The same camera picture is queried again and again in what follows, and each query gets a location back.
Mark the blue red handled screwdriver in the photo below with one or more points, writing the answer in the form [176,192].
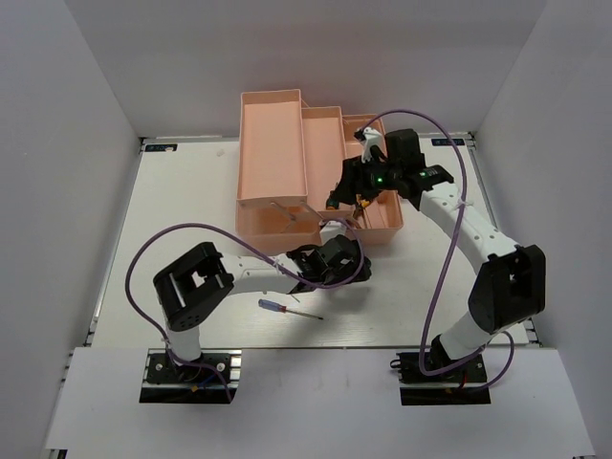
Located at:
[279,308]

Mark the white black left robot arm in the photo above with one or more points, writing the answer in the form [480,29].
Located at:
[194,285]

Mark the stubby green orange screwdriver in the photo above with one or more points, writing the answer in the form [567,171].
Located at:
[332,202]

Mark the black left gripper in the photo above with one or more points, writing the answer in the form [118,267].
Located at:
[352,268]

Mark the pink plastic toolbox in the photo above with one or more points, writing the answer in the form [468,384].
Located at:
[290,158]

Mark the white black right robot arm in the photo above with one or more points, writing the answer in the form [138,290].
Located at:
[510,279]

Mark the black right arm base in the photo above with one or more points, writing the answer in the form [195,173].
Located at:
[458,387]

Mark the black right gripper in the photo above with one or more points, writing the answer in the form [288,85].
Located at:
[354,181]

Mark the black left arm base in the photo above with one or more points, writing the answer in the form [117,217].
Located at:
[167,382]

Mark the yellow black pliers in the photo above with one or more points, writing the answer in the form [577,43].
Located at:
[359,210]

